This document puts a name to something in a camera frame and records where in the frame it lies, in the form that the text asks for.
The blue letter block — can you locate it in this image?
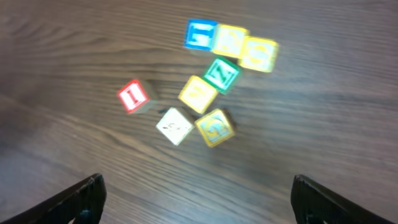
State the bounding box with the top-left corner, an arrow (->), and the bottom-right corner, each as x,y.
183,19 -> 218,52

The red I letter block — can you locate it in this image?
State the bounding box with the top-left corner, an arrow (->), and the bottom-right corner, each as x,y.
117,79 -> 159,114

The white picture block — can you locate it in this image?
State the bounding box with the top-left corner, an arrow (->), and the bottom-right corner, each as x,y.
156,107 -> 195,146

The green Z letter block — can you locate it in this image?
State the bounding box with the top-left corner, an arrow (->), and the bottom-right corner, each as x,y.
201,56 -> 243,95

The pale yellow block top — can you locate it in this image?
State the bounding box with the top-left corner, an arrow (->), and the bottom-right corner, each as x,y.
211,24 -> 250,58

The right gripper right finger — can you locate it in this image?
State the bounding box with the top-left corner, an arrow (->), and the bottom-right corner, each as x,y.
290,175 -> 393,224

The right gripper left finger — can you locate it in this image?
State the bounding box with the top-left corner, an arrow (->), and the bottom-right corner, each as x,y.
2,173 -> 107,224

